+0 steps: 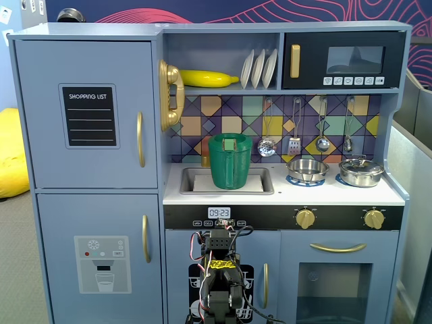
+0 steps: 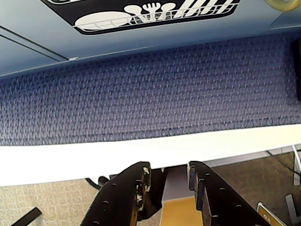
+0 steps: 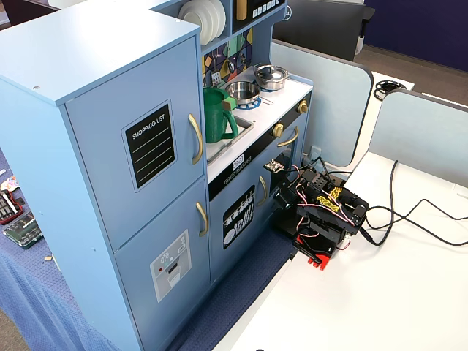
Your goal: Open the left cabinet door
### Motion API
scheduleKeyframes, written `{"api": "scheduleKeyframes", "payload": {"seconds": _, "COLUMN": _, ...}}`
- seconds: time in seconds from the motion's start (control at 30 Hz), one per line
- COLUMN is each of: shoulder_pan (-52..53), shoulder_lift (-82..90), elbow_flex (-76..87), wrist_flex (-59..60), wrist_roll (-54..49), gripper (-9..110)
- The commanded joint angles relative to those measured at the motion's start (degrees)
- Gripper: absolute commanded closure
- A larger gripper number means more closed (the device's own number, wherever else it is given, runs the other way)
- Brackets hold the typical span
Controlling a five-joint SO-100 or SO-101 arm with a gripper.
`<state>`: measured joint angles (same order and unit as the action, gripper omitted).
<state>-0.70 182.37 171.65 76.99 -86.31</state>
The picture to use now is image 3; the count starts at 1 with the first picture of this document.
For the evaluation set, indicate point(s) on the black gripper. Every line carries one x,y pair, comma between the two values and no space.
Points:
284,196

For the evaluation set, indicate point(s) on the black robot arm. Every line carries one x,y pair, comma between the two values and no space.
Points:
329,219

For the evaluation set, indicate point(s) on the red arm base clamp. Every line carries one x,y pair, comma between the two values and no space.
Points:
316,256

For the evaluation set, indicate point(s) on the oven door with window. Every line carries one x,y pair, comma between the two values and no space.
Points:
290,153

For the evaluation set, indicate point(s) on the dishwasher print cabinet door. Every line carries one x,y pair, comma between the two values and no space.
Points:
219,248

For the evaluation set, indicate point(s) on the open steel toy pot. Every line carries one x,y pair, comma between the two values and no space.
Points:
242,92

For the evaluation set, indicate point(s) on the ice dispenser fridge door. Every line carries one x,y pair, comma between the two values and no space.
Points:
146,285

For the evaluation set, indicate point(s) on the shopping list fridge door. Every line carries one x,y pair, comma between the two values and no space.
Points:
109,172

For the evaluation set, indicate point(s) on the gold stove knob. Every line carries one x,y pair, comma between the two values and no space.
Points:
302,106
278,129

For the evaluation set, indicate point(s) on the steel toy sink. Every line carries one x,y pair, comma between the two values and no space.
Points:
241,128

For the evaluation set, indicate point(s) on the pale blue desk divider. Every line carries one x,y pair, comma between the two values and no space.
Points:
420,131
329,109

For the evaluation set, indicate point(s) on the blue burner grate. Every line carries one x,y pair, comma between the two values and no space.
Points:
252,105

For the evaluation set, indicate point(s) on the green plastic pitcher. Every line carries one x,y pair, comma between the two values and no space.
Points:
215,117

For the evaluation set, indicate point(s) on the lidded steel toy pot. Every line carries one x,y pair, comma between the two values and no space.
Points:
271,76

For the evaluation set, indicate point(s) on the hanging toy utensil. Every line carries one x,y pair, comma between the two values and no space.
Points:
231,65

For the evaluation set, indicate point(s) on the black toy microwave panel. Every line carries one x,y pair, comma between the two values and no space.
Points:
261,12

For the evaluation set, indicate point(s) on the white toy plate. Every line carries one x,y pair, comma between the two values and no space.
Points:
215,18
192,22
223,14

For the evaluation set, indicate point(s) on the wooden block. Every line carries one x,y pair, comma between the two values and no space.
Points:
241,9

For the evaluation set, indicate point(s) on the small wooden chip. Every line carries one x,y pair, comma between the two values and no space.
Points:
48,259

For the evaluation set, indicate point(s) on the blue textured cloth mat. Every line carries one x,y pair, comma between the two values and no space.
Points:
44,303

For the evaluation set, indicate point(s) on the light blue toy kitchen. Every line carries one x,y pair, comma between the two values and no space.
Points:
91,55

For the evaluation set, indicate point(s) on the clear green bit box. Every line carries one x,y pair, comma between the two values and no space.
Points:
23,232

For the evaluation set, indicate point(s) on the red black bit set case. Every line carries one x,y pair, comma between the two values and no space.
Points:
8,206

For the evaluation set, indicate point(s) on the colourful sticker sheet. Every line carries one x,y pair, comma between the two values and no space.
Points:
7,183

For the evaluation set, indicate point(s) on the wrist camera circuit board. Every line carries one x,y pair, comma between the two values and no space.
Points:
273,166

